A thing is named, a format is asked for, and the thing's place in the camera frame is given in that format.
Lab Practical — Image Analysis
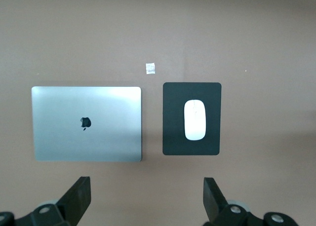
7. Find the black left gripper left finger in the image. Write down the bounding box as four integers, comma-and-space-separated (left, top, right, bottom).
14, 176, 92, 226

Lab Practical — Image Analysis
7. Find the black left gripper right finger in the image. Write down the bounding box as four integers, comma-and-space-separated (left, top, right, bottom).
203, 177, 250, 226

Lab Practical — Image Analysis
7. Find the white computer mouse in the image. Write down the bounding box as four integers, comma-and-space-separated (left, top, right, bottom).
183, 99, 207, 141

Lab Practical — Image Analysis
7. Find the black mouse pad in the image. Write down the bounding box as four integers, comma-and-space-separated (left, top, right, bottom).
162, 81, 222, 156

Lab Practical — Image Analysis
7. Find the silver laptop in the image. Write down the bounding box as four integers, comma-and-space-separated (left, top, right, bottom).
31, 85, 144, 162

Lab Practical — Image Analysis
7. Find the small white paper scrap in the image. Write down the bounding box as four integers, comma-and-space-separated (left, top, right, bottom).
145, 62, 157, 75

